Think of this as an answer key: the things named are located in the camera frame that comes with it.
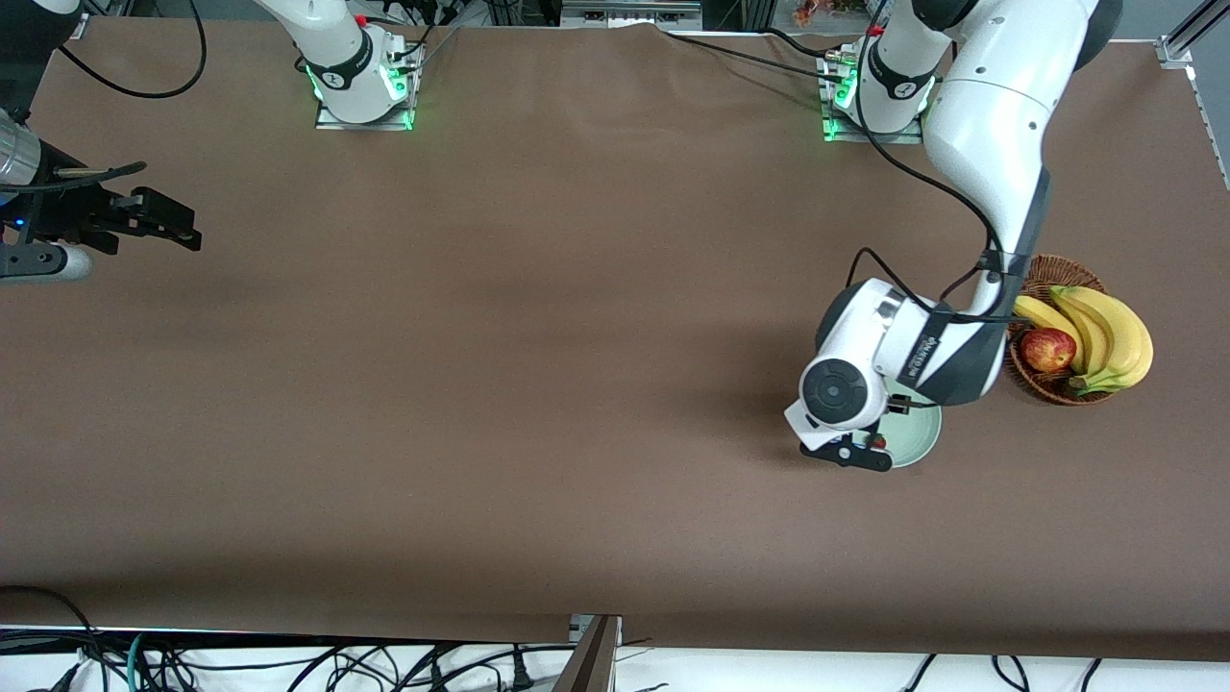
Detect red apple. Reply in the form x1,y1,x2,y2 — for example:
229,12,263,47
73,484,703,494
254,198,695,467
1021,328,1077,374

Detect pale green plate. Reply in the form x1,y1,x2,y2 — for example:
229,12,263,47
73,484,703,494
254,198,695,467
876,384,944,471

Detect yellow banana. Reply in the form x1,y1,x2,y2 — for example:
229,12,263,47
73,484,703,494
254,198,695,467
1049,285,1120,378
1014,294,1087,374
1067,288,1154,395

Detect brown wooden post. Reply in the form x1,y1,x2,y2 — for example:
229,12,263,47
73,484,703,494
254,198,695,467
555,615,622,692

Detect black cable on table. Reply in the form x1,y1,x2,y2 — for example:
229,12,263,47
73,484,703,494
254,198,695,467
663,29,847,83

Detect teal floor cable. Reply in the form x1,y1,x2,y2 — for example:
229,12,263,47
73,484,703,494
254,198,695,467
125,631,157,692

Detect brown table cover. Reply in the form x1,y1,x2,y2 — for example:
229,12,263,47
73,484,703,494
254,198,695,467
0,14,1230,664

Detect thick black floor cable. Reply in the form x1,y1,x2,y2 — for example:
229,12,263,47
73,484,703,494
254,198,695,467
0,584,109,692

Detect grey metal box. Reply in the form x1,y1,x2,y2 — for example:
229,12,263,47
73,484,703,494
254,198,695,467
560,0,704,30

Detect silver metal bracket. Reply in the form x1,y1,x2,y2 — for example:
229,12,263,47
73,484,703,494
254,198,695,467
569,613,624,645

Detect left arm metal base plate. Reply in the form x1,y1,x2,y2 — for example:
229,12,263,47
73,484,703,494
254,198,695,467
819,48,925,145

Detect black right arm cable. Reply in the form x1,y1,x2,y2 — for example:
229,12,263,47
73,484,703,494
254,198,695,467
0,0,209,193

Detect brown wicker basket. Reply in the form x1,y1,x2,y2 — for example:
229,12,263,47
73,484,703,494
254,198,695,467
1004,254,1118,407

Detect colourful background items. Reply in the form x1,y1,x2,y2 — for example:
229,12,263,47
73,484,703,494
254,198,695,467
793,0,866,25

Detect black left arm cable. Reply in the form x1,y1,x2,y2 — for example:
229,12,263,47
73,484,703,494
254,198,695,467
844,0,1034,414

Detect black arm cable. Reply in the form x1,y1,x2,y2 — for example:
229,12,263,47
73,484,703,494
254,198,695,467
0,0,209,193
844,0,1034,414

